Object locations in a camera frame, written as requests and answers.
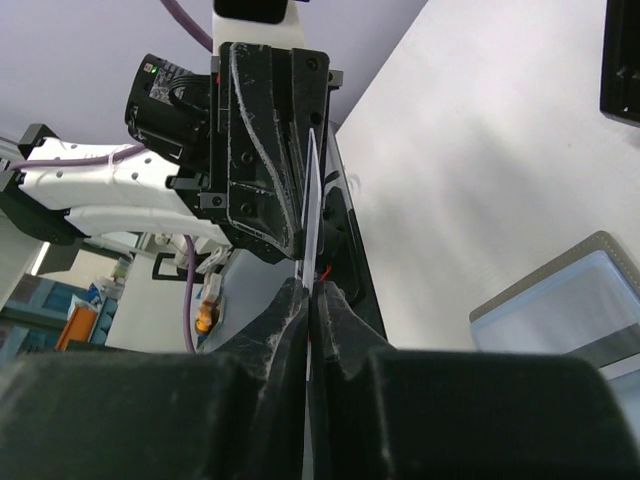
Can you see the black white three-bin tray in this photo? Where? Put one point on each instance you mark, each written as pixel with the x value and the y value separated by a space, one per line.
pixel 619 85

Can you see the white magnetic stripe card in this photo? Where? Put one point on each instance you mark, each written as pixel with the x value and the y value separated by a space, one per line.
pixel 312 203

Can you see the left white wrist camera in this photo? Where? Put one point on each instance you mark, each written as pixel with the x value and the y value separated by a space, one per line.
pixel 271 23

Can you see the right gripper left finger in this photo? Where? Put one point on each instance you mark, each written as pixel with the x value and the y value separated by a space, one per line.
pixel 235 413

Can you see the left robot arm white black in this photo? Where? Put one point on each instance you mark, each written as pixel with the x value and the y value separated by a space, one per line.
pixel 60 192

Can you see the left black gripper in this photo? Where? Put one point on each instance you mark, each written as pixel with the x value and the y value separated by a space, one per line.
pixel 245 128

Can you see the grey leather card holder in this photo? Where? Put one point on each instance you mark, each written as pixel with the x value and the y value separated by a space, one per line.
pixel 583 303

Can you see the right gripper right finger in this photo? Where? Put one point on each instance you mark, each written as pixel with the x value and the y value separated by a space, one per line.
pixel 379 412

